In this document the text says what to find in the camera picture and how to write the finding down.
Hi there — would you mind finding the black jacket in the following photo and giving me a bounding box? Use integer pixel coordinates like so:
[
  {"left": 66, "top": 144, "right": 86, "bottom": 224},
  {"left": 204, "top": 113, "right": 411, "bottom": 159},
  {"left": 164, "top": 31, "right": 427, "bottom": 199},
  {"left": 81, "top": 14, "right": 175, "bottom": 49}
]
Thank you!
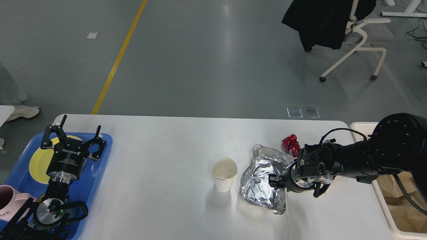
[{"left": 281, "top": 0, "right": 377, "bottom": 52}]

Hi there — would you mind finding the white desk leg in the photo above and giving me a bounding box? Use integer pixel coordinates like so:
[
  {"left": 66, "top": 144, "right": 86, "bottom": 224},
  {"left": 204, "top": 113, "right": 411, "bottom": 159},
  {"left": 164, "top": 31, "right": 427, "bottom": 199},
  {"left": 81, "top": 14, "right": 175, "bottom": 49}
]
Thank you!
[{"left": 380, "top": 0, "right": 427, "bottom": 18}]

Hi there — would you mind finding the blue plastic tray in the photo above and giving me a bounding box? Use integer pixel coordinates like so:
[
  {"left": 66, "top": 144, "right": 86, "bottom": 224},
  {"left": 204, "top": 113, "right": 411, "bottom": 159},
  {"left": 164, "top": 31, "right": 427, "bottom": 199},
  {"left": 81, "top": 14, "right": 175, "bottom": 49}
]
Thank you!
[{"left": 0, "top": 132, "right": 113, "bottom": 240}]

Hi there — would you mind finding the silver foil bag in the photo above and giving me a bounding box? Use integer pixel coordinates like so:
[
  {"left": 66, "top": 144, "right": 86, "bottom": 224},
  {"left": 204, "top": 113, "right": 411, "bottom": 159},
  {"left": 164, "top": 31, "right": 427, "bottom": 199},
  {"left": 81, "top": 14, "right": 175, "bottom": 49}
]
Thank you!
[{"left": 239, "top": 144, "right": 294, "bottom": 214}]

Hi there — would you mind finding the floor outlet plate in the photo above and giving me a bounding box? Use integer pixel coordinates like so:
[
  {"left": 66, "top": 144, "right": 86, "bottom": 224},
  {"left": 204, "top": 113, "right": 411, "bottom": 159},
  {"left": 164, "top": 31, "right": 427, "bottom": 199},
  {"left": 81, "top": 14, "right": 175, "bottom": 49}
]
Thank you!
[
  {"left": 303, "top": 107, "right": 320, "bottom": 119},
  {"left": 287, "top": 107, "right": 304, "bottom": 119}
]

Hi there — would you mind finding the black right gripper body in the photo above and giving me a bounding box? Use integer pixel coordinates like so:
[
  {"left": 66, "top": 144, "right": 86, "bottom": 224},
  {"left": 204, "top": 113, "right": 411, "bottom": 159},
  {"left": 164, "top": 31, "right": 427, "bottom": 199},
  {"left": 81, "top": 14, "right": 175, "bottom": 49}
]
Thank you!
[{"left": 283, "top": 163, "right": 334, "bottom": 194}]

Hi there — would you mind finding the left floor outlet plate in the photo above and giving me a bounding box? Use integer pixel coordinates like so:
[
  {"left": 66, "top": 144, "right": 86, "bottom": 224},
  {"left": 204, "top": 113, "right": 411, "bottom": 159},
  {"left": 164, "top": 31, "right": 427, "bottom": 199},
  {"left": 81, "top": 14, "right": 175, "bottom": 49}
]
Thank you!
[{"left": 287, "top": 107, "right": 304, "bottom": 119}]

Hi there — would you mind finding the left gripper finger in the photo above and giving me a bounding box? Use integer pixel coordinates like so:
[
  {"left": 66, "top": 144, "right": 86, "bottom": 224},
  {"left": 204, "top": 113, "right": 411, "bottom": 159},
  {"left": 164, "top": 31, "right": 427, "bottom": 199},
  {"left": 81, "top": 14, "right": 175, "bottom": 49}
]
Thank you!
[
  {"left": 83, "top": 126, "right": 107, "bottom": 163},
  {"left": 41, "top": 115, "right": 71, "bottom": 149}
]

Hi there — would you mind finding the yellow plate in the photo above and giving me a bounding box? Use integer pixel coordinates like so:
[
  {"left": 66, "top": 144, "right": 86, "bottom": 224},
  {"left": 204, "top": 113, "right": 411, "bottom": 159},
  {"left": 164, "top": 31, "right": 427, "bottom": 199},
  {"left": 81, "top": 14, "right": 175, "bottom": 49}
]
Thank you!
[{"left": 28, "top": 136, "right": 84, "bottom": 185}]

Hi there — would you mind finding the white paper cup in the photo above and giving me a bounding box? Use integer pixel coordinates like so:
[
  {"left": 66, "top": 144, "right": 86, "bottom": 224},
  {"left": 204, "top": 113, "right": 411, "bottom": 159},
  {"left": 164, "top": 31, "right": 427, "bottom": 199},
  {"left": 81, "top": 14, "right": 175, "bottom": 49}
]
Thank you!
[{"left": 211, "top": 157, "right": 238, "bottom": 192}]

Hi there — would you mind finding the brown paper bag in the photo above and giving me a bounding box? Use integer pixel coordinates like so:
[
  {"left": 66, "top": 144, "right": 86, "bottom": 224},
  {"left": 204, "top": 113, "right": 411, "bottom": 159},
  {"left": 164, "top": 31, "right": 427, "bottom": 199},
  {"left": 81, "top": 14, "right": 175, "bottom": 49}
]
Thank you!
[{"left": 377, "top": 172, "right": 426, "bottom": 237}]

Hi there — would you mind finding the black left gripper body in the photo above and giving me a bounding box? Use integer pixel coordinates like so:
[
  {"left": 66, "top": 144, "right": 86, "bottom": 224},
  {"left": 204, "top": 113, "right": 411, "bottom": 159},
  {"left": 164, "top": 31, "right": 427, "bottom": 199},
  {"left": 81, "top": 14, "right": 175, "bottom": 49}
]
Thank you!
[{"left": 46, "top": 139, "right": 89, "bottom": 184}]

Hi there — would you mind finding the pink mug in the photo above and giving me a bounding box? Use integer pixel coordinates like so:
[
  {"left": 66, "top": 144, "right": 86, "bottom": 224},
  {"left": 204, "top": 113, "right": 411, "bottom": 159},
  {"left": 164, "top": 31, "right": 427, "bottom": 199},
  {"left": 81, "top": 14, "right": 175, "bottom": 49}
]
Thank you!
[{"left": 0, "top": 185, "right": 34, "bottom": 222}]

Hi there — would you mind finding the white office chair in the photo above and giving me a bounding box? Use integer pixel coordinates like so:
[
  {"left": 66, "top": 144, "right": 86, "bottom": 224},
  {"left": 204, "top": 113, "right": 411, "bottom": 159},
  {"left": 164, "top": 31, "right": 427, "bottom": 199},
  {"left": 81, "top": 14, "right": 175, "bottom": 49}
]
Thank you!
[{"left": 319, "top": 0, "right": 391, "bottom": 82}]

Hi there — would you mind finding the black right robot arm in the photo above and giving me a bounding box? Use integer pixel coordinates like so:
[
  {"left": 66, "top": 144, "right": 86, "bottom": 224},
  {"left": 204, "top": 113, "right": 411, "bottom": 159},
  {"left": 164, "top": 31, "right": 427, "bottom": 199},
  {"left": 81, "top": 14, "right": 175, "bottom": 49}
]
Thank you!
[{"left": 268, "top": 113, "right": 427, "bottom": 214}]

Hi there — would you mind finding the person in light clothes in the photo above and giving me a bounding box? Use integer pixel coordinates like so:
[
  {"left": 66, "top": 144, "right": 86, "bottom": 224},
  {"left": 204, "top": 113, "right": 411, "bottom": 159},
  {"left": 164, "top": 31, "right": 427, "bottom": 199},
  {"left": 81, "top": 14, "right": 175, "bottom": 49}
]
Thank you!
[{"left": 0, "top": 63, "right": 40, "bottom": 121}]

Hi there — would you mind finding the crushed red can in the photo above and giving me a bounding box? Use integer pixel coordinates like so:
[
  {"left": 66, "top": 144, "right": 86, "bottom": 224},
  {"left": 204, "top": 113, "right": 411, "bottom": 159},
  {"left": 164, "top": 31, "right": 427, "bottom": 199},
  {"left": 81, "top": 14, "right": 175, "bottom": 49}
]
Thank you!
[{"left": 282, "top": 134, "right": 301, "bottom": 158}]

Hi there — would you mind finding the right floor outlet plate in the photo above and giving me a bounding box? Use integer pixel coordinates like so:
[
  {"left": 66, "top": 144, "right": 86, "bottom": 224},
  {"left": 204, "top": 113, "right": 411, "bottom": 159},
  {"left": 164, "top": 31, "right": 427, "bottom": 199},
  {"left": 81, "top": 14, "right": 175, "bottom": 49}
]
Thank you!
[{"left": 303, "top": 107, "right": 320, "bottom": 119}]

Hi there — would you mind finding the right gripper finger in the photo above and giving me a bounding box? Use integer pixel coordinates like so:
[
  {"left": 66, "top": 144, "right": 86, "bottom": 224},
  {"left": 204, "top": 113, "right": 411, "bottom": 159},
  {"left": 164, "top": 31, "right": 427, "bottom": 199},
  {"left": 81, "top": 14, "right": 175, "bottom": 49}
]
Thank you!
[{"left": 269, "top": 174, "right": 287, "bottom": 190}]

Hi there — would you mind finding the black floor cable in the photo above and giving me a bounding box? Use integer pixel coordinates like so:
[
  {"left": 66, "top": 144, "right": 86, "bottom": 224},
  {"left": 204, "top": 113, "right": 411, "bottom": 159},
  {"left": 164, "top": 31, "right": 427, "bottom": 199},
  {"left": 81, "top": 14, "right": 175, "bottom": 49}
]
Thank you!
[{"left": 405, "top": 18, "right": 427, "bottom": 50}]

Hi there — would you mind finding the white waste bin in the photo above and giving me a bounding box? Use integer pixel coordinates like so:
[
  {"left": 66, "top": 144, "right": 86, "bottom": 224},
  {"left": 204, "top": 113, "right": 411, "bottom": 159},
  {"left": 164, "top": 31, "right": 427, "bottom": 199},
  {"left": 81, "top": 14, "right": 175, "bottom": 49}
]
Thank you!
[{"left": 349, "top": 122, "right": 426, "bottom": 240}]

